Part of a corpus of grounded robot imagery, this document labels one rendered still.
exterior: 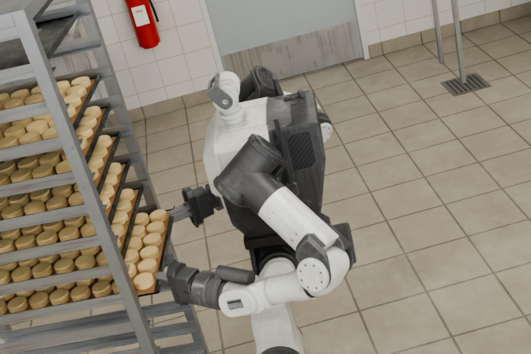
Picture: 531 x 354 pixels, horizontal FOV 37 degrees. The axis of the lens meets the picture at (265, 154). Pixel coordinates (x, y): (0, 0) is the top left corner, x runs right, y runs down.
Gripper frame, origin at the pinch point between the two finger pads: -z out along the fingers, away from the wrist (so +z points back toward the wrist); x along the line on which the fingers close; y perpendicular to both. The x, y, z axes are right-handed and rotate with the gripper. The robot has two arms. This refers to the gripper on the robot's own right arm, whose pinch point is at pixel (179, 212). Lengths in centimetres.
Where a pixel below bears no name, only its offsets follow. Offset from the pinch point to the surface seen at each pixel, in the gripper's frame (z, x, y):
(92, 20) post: -4, 60, -8
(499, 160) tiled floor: 196, -104, -83
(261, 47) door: 174, -76, -292
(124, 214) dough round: -16.4, 10.4, 5.6
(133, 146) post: -4.6, 21.6, -8.4
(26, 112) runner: -33, 54, 24
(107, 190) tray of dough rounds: -18.7, 19.4, 6.0
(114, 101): -5.8, 36.4, -8.7
